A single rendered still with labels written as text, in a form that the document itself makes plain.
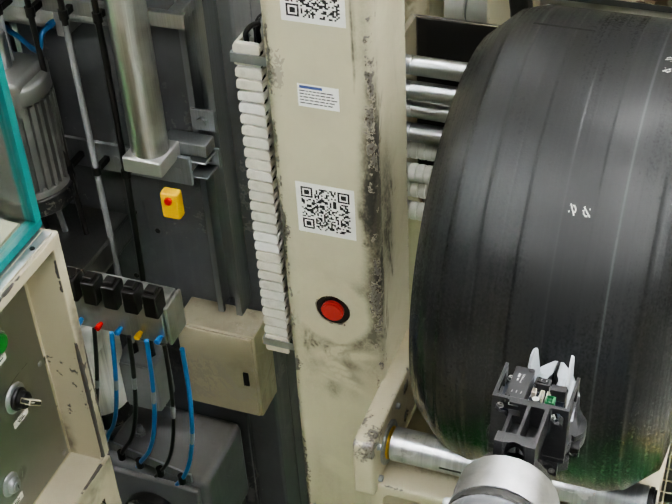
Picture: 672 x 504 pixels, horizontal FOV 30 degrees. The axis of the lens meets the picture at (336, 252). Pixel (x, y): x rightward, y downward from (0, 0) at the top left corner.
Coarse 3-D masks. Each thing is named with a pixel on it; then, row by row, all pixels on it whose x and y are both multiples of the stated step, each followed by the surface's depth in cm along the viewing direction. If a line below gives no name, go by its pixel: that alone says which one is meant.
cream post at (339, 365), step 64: (384, 0) 136; (320, 64) 138; (384, 64) 141; (320, 128) 144; (384, 128) 145; (384, 192) 150; (320, 256) 156; (384, 256) 156; (320, 320) 163; (384, 320) 161; (320, 384) 171; (320, 448) 179
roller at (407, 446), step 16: (400, 432) 163; (416, 432) 163; (400, 448) 162; (416, 448) 161; (432, 448) 160; (416, 464) 162; (432, 464) 161; (448, 464) 160; (464, 464) 159; (560, 496) 156; (576, 496) 155; (592, 496) 154; (608, 496) 154; (624, 496) 153; (640, 496) 153; (656, 496) 153
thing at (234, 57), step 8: (248, 24) 142; (256, 24) 141; (248, 32) 142; (256, 32) 143; (232, 56) 143; (240, 56) 142; (248, 56) 142; (256, 56) 142; (256, 64) 142; (264, 64) 142; (264, 336) 170; (272, 344) 170; (280, 344) 170; (288, 344) 169
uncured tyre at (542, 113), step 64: (512, 64) 133; (576, 64) 131; (640, 64) 130; (448, 128) 134; (512, 128) 128; (576, 128) 127; (640, 128) 125; (448, 192) 130; (512, 192) 126; (576, 192) 125; (640, 192) 123; (448, 256) 129; (512, 256) 126; (576, 256) 124; (640, 256) 123; (448, 320) 130; (512, 320) 127; (576, 320) 125; (640, 320) 123; (448, 384) 134; (640, 384) 126; (448, 448) 148; (640, 448) 133
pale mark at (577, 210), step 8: (568, 200) 125; (576, 200) 124; (584, 200) 124; (568, 208) 125; (576, 208) 124; (584, 208) 124; (592, 208) 124; (568, 216) 124; (576, 216) 124; (584, 216) 124; (592, 216) 124
